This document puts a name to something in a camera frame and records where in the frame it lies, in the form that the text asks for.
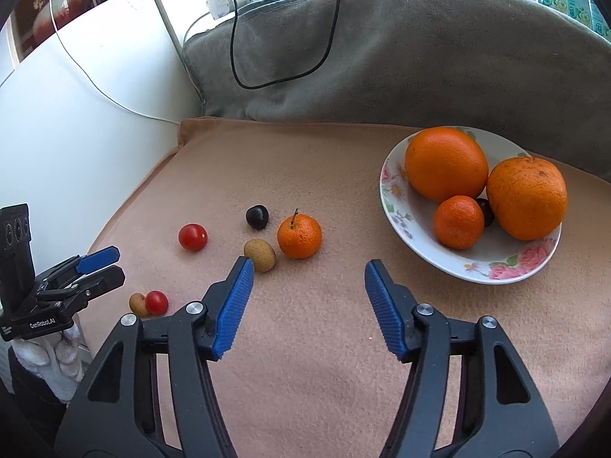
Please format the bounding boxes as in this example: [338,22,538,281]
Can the white power cable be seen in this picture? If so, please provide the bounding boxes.
[183,8,213,110]

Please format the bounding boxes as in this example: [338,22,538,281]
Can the beige blanket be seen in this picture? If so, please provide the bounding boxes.
[71,117,611,458]

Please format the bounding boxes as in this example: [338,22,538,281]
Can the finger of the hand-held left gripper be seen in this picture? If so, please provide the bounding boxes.
[36,246,121,288]
[37,266,126,306]

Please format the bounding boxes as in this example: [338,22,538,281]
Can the thin white cable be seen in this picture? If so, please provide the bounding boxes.
[45,0,179,125]

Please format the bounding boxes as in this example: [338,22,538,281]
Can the grey blanket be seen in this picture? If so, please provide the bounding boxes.
[181,0,611,187]

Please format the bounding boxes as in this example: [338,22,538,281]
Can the person's left forearm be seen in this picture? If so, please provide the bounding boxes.
[0,343,70,458]

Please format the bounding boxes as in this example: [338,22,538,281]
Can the person's left hand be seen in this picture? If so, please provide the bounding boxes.
[12,322,89,404]

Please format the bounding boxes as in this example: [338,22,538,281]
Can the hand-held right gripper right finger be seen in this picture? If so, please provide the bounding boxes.
[364,259,560,458]

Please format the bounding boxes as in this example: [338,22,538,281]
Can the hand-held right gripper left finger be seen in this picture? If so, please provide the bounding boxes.
[55,256,255,458]

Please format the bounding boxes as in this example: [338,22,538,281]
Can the large speckled orange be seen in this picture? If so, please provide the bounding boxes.
[486,156,569,242]

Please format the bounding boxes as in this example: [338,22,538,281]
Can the dark cherry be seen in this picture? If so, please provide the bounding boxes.
[475,197,496,229]

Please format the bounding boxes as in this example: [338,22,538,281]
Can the red cherry tomato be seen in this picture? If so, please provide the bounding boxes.
[144,290,169,316]
[178,223,208,252]

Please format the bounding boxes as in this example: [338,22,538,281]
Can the large smooth orange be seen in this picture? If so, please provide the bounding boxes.
[405,126,490,203]

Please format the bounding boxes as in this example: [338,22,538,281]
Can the dark plum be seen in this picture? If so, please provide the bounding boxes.
[246,205,270,230]

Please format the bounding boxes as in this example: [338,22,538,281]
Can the white foam board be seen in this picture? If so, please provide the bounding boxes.
[0,0,201,306]

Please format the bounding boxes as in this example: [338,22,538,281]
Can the black cable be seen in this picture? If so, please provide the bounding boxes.
[228,0,353,90]

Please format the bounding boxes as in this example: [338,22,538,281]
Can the white floral plate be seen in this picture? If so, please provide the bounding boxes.
[379,125,564,286]

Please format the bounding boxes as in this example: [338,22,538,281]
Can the small mandarin with stem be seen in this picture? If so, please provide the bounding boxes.
[277,208,323,260]

